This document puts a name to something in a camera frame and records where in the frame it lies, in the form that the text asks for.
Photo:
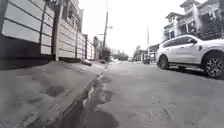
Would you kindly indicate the distant trees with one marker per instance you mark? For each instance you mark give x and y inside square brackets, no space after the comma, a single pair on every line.
[121,56]

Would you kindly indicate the grey asphalt road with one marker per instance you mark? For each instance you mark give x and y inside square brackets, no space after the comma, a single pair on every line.
[156,96]

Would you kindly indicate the concrete kerb with gutter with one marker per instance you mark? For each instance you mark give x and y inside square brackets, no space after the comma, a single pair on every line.
[80,100]

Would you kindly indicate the parked vehicle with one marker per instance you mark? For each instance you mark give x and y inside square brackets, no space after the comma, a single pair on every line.
[146,60]

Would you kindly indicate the white slatted boundary wall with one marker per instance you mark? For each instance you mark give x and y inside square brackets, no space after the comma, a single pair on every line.
[33,30]

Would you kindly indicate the thin pole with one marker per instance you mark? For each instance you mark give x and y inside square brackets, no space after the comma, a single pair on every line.
[148,38]

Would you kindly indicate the building behind slatted wall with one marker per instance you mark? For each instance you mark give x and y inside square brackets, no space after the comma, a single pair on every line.
[71,13]

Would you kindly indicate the grey concrete sidewalk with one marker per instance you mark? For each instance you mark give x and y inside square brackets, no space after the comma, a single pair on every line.
[43,86]

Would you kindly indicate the dark object on sidewalk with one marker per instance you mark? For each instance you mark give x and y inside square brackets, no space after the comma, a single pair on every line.
[86,62]

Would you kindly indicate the green bush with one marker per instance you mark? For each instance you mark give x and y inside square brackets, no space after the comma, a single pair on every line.
[105,54]

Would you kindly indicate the multi-storey building with balconies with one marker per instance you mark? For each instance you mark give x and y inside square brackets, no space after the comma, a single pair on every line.
[195,20]

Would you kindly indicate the white car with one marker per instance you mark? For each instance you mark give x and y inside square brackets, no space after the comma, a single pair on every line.
[193,53]

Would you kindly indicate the utility pole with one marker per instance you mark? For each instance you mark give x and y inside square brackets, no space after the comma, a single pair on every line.
[105,30]

